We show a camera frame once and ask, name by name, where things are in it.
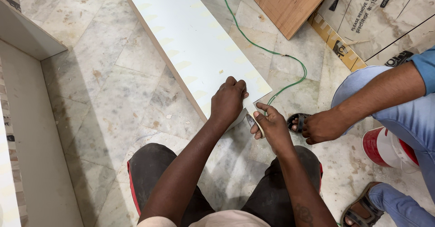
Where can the white cabinet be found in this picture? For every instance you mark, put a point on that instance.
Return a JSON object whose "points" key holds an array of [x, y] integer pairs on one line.
{"points": [[30, 125]]}

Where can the person's black shorts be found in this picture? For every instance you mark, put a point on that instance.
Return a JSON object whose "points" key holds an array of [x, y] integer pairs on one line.
{"points": [[272, 193]]}

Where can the red and white bucket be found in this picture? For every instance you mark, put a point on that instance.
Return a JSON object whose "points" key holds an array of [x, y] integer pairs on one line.
{"points": [[380, 148]]}

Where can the small black tool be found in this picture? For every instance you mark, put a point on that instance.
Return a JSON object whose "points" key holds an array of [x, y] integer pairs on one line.
{"points": [[335, 1]]}

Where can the yellow-edged marble-print laminate sheet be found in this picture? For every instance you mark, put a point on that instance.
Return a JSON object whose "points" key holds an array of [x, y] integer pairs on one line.
{"points": [[343, 50]]}

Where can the person's left hand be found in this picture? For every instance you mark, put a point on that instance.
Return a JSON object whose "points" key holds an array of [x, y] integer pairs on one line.
{"points": [[226, 101]]}

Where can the person's beige shirt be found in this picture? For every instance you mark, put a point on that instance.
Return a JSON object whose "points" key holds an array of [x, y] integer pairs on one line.
{"points": [[217, 220]]}

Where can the masking tape roll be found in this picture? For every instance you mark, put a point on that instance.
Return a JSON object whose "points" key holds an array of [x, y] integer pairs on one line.
{"points": [[251, 113]]}

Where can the long white laminated board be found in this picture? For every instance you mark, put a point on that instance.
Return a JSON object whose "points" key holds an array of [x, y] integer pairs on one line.
{"points": [[190, 40]]}

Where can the person's right hand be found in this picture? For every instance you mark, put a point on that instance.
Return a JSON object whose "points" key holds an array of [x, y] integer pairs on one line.
{"points": [[276, 132]]}

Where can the brown plywood board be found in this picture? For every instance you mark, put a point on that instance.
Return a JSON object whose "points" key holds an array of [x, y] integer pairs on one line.
{"points": [[292, 6]]}

